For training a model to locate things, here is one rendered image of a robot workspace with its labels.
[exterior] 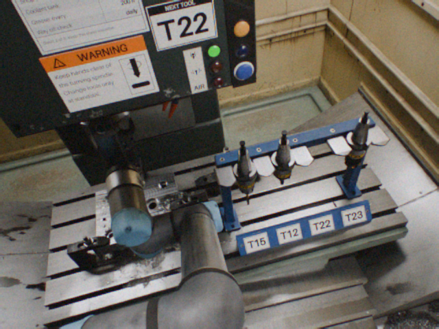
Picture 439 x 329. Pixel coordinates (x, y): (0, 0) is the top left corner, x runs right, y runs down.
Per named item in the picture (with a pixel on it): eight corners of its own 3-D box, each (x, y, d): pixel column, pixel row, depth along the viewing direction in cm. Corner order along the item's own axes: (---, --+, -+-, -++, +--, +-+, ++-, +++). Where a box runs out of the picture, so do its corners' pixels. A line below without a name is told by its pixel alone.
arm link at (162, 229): (181, 252, 83) (171, 232, 74) (134, 264, 82) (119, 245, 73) (175, 223, 87) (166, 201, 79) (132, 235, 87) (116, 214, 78)
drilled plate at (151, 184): (187, 232, 118) (184, 224, 114) (101, 255, 116) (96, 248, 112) (176, 179, 132) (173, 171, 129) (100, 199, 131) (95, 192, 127)
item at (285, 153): (289, 151, 98) (289, 133, 93) (293, 162, 95) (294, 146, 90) (273, 154, 98) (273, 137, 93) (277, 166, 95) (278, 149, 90)
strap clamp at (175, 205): (212, 216, 125) (206, 192, 114) (176, 225, 124) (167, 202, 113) (210, 208, 127) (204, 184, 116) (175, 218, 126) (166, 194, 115)
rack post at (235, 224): (241, 228, 121) (234, 176, 98) (226, 232, 120) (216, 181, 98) (233, 205, 127) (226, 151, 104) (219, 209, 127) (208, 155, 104)
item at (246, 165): (251, 162, 97) (250, 144, 92) (254, 173, 94) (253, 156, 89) (235, 164, 97) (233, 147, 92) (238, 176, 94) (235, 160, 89)
